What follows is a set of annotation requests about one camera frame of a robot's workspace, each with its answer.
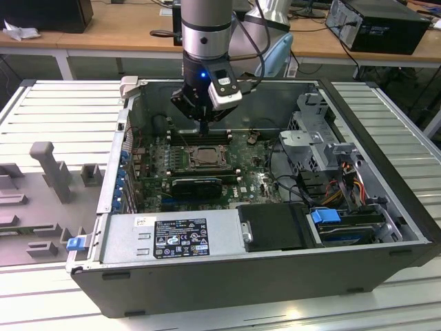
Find black graphics card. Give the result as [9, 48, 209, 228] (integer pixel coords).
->
[170, 177, 223, 200]

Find silver power supply unit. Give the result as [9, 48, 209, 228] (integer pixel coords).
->
[99, 210, 254, 265]

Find grey case release latch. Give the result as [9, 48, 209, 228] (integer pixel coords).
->
[119, 76, 143, 101]

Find green motherboard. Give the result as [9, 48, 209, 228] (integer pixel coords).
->
[129, 132, 287, 213]

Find CPU socket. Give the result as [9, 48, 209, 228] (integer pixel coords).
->
[187, 143, 231, 170]

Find white power strip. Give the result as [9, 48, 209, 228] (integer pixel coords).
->
[285, 54, 298, 79]

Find thin wire locking lever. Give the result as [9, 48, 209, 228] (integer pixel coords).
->
[177, 130, 194, 154]
[191, 161, 230, 170]

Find black plastic shroud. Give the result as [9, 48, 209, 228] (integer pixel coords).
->
[237, 203, 314, 252]

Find pale blue teach pendant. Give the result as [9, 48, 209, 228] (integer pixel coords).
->
[254, 32, 294, 79]

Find blue case latch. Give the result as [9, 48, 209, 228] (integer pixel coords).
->
[67, 237, 87, 252]

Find blue card retainer clips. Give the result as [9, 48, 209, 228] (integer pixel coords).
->
[115, 148, 130, 212]

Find black power cable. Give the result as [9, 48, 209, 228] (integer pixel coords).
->
[339, 34, 362, 81]

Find metal drive cage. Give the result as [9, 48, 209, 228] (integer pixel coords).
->
[278, 91, 366, 173]

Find yellow red wire bundle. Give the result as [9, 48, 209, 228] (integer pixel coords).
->
[323, 161, 367, 208]

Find black desktop PC tower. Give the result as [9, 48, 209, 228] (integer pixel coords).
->
[325, 0, 433, 56]

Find wooden desk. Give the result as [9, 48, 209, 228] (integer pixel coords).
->
[0, 0, 441, 68]

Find black RAM slot row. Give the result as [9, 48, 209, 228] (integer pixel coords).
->
[168, 129, 232, 146]
[165, 168, 240, 183]

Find hard disk in blue carrier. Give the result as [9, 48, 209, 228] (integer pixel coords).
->
[309, 206, 385, 248]

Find black looped wire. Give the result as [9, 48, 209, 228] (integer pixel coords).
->
[268, 137, 311, 204]

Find small black desk device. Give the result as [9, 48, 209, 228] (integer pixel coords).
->
[172, 0, 183, 46]

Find large black box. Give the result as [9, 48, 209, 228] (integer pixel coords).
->
[0, 0, 94, 34]

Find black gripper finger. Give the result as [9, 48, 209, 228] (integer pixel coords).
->
[170, 88, 207, 137]
[205, 102, 239, 137]

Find crumpled white plastic wrap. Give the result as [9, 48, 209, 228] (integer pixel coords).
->
[2, 19, 41, 41]

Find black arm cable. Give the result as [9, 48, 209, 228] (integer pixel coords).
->
[237, 0, 268, 94]

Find black open PC case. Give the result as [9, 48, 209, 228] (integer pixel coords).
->
[65, 76, 441, 318]

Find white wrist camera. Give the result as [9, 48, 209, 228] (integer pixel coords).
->
[207, 61, 243, 110]

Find grey parts rack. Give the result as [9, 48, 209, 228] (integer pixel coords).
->
[0, 141, 106, 266]

